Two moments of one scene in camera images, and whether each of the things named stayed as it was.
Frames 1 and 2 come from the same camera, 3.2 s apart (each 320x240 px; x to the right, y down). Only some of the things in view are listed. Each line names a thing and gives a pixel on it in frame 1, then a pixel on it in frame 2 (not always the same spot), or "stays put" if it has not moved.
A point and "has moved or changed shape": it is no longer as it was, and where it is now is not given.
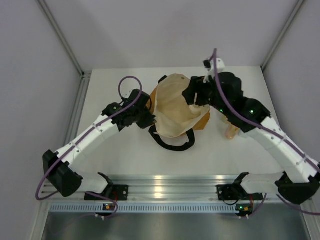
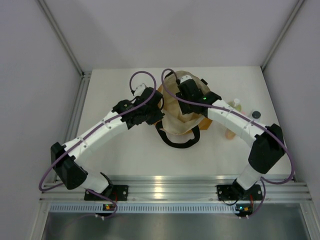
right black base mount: (228, 192) stays put
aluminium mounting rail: (162, 187) stays put
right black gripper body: (205, 96) to (185, 107)
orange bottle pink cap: (230, 130) stays put
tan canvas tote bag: (173, 116) has moved or changed shape
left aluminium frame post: (85, 76) stays put
